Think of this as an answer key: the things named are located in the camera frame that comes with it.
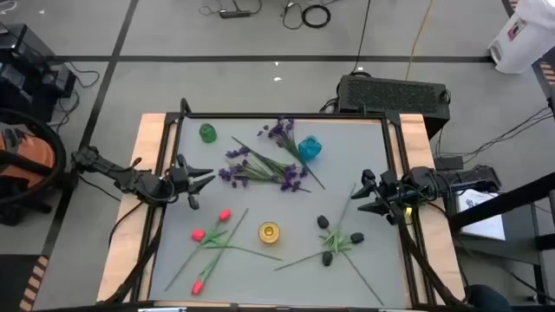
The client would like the green glass vase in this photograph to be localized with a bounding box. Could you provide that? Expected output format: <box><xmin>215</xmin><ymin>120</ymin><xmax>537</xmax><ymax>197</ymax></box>
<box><xmin>199</xmin><ymin>122</ymin><xmax>218</xmax><ymax>144</ymax></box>

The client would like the person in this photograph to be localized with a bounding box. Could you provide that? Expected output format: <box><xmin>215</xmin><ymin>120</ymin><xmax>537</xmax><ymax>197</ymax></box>
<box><xmin>467</xmin><ymin>283</ymin><xmax>513</xmax><ymax>312</ymax></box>

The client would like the yellow glass vase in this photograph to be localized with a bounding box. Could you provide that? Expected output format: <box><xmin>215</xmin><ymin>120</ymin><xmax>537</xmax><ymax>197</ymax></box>
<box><xmin>258</xmin><ymin>221</ymin><xmax>282</xmax><ymax>245</ymax></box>

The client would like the blue glass vase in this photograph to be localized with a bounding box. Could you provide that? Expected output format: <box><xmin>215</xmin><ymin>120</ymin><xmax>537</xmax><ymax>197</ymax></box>
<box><xmin>297</xmin><ymin>134</ymin><xmax>323</xmax><ymax>162</ymax></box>

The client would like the black tower cable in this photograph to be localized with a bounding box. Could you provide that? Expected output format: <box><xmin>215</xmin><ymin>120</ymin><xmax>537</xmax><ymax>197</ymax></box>
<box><xmin>319</xmin><ymin>97</ymin><xmax>343</xmax><ymax>114</ymax></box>

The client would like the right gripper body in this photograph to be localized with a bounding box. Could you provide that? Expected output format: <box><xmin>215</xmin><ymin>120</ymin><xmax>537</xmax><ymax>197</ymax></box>
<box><xmin>362</xmin><ymin>168</ymin><xmax>411</xmax><ymax>226</ymax></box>

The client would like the white plastic bucket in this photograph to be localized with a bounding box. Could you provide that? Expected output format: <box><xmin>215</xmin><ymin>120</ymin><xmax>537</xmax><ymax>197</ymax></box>
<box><xmin>487</xmin><ymin>0</ymin><xmax>555</xmax><ymax>75</ymax></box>

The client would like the black rig stand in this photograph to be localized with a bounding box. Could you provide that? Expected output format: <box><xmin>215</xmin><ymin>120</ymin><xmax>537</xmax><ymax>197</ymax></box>
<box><xmin>446</xmin><ymin>172</ymin><xmax>555</xmax><ymax>266</ymax></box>

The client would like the coiled black cable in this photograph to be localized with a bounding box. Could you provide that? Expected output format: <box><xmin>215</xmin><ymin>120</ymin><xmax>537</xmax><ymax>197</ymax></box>
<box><xmin>301</xmin><ymin>3</ymin><xmax>332</xmax><ymax>29</ymax></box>

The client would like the black artificial tulip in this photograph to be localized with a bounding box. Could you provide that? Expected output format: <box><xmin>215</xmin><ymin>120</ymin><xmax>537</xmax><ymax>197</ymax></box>
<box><xmin>321</xmin><ymin>182</ymin><xmax>358</xmax><ymax>267</ymax></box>
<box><xmin>317</xmin><ymin>215</ymin><xmax>386</xmax><ymax>307</ymax></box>
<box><xmin>272</xmin><ymin>231</ymin><xmax>366</xmax><ymax>272</ymax></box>

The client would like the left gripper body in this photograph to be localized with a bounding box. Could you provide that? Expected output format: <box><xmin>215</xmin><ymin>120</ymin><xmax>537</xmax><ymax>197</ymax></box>
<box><xmin>166</xmin><ymin>153</ymin><xmax>201</xmax><ymax>211</ymax></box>

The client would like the orange vacuum cleaner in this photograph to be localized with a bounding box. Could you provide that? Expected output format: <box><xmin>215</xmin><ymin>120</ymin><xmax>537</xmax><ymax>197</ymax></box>
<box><xmin>0</xmin><ymin>107</ymin><xmax>69</xmax><ymax>226</ymax></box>

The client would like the black floor cable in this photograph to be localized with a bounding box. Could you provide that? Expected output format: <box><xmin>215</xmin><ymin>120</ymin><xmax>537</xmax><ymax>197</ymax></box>
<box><xmin>349</xmin><ymin>0</ymin><xmax>373</xmax><ymax>75</ymax></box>

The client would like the yellow cable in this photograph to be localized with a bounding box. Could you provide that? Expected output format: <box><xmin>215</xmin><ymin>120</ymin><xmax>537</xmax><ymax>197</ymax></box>
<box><xmin>405</xmin><ymin>0</ymin><xmax>434</xmax><ymax>81</ymax></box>

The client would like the black equipment stack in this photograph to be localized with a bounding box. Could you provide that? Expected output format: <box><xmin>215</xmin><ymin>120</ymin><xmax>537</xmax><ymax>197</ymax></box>
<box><xmin>0</xmin><ymin>23</ymin><xmax>78</xmax><ymax>125</ymax></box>

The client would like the black computer tower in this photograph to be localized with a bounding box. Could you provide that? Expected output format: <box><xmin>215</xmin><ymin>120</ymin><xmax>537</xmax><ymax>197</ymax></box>
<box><xmin>336</xmin><ymin>74</ymin><xmax>451</xmax><ymax>140</ymax></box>

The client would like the black table frame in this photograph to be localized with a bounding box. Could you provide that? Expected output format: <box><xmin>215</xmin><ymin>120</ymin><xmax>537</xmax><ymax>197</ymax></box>
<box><xmin>129</xmin><ymin>98</ymin><xmax>465</xmax><ymax>309</ymax></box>

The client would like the white paper booklet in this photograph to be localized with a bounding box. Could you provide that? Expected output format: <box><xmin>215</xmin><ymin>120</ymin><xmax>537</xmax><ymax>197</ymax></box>
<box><xmin>454</xmin><ymin>188</ymin><xmax>507</xmax><ymax>242</ymax></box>

